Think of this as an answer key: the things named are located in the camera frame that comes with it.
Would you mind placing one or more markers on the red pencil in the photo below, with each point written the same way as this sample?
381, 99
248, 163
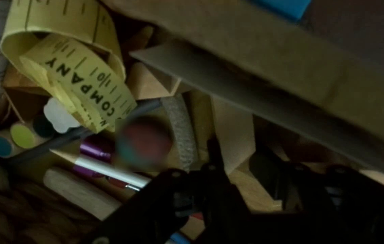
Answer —
120, 185

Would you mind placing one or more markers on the woven wooden box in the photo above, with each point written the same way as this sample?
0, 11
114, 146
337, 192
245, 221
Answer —
316, 90

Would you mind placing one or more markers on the purple marker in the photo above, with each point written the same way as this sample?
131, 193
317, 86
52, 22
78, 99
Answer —
97, 148

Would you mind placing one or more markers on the wooden triangular block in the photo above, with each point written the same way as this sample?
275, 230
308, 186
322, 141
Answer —
234, 132

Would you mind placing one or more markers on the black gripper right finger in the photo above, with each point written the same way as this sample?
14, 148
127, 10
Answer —
341, 207

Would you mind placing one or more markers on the red blue ball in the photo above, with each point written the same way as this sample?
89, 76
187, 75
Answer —
143, 141

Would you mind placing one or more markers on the colour dot paint strip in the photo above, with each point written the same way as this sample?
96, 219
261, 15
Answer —
54, 120

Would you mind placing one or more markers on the yellow measuring tape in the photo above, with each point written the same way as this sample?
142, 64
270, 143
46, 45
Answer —
69, 48

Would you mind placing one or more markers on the blue crayon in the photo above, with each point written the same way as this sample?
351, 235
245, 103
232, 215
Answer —
179, 239

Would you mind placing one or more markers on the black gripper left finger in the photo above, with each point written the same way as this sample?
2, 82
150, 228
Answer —
166, 202

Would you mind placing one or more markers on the white pen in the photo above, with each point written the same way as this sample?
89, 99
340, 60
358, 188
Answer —
99, 167

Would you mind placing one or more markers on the blue plastic tool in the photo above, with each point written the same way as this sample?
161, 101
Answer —
291, 10

